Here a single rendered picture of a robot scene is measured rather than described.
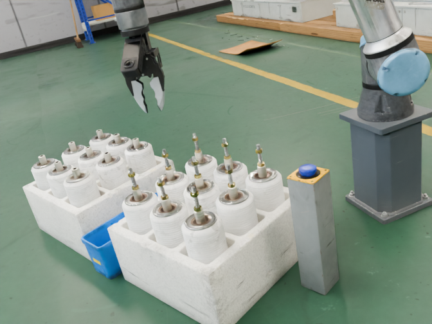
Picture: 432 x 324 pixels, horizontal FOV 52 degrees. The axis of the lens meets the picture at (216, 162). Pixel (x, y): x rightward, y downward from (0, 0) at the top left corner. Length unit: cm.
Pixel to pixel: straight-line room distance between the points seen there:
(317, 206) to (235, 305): 30
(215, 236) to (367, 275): 42
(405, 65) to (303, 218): 42
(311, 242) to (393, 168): 39
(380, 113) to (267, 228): 45
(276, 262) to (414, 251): 37
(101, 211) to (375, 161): 83
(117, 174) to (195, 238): 54
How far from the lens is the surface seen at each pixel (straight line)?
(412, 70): 114
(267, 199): 116
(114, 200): 145
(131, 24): 113
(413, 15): 330
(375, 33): 112
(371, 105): 130
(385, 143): 131
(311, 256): 111
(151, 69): 114
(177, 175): 127
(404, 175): 138
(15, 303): 147
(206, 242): 101
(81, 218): 141
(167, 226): 109
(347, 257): 128
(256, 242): 109
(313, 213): 103
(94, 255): 137
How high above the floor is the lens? 79
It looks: 24 degrees down
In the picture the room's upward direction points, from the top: 12 degrees counter-clockwise
